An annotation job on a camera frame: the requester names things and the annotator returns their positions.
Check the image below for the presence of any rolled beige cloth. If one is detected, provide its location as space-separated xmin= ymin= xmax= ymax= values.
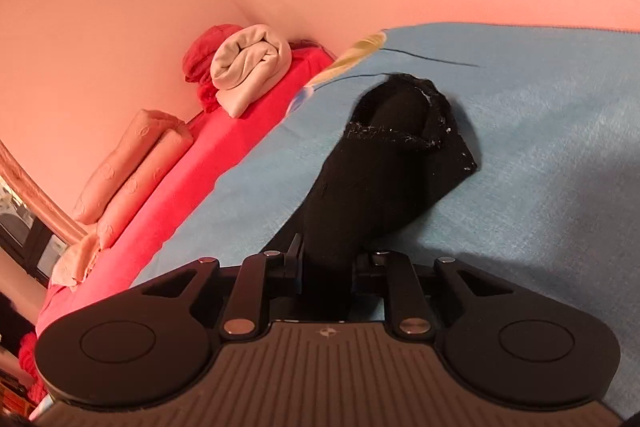
xmin=210 ymin=24 xmax=293 ymax=118

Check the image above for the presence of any blue floral bed sheet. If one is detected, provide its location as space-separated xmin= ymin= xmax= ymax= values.
xmin=132 ymin=23 xmax=640 ymax=333

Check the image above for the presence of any red bed cover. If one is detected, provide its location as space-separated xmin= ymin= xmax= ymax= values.
xmin=35 ymin=44 xmax=337 ymax=338

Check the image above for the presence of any crumpled red cloth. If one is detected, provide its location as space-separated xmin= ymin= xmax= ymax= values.
xmin=182 ymin=24 xmax=246 ymax=114

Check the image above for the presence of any crumpled beige cloth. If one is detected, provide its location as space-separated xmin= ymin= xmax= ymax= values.
xmin=49 ymin=231 xmax=103 ymax=289

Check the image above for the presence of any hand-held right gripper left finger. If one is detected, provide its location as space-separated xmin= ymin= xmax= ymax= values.
xmin=125 ymin=233 xmax=307 ymax=341

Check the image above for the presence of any pink pillow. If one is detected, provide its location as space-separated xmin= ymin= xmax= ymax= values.
xmin=72 ymin=109 xmax=187 ymax=226
xmin=95 ymin=127 xmax=195 ymax=251

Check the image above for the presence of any ornate pink frame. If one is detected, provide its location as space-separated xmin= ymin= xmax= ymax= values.
xmin=0 ymin=139 xmax=88 ymax=245

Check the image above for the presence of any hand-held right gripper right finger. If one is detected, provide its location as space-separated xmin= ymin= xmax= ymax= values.
xmin=352 ymin=249 xmax=517 ymax=339

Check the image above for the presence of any pile of red clothes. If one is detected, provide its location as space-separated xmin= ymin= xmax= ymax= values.
xmin=17 ymin=329 xmax=53 ymax=400

